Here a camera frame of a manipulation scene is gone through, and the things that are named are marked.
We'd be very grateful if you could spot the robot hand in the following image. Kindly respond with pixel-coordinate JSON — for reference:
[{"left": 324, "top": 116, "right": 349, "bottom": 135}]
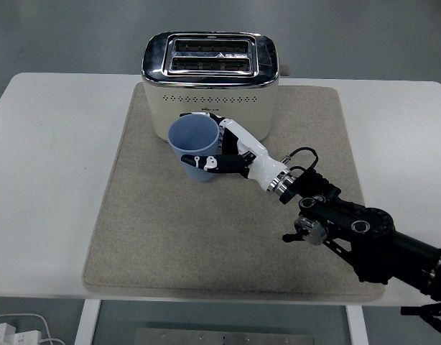
[{"left": 180, "top": 111, "right": 289, "bottom": 191}]

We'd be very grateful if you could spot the grey metal plate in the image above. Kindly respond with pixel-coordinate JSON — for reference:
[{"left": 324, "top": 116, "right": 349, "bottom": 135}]
[{"left": 134, "top": 327, "right": 317, "bottom": 345}]

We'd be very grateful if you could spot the white power strip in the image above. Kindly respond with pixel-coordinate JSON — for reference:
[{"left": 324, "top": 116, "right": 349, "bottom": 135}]
[{"left": 0, "top": 322, "right": 44, "bottom": 345}]

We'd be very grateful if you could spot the beige fabric mat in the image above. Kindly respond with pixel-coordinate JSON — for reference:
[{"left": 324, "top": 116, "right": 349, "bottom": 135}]
[{"left": 82, "top": 81, "right": 386, "bottom": 302}]

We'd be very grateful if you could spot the blue ribbed plastic cup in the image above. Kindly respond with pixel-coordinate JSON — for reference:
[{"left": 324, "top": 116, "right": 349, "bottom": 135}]
[{"left": 167, "top": 114, "right": 220, "bottom": 183}]

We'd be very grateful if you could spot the white table leg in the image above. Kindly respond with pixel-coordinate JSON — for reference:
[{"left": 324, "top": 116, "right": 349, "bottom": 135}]
[
  {"left": 344, "top": 304, "right": 371, "bottom": 345},
  {"left": 73, "top": 298, "right": 102, "bottom": 345}
]

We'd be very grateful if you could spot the cream toaster with chrome top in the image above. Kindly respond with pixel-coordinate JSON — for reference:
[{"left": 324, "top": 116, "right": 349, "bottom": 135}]
[{"left": 140, "top": 31, "right": 292, "bottom": 147}]

